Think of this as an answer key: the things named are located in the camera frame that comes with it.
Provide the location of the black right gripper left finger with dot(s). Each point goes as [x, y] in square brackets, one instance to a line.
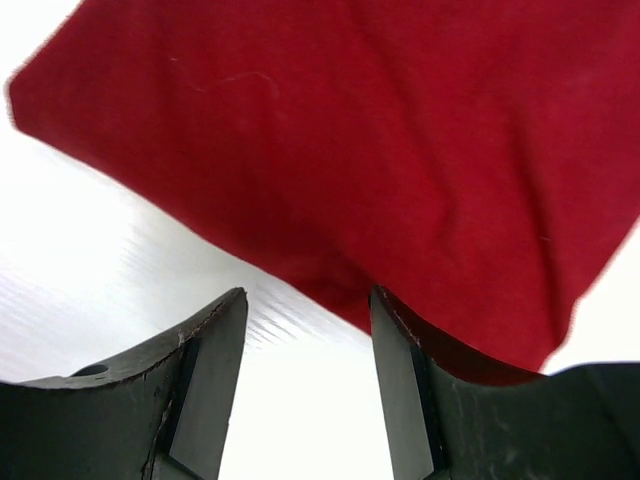
[159, 410]

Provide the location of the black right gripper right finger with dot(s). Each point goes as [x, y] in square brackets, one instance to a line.
[452, 412]

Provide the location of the dark red t-shirt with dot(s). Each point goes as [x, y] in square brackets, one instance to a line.
[480, 159]

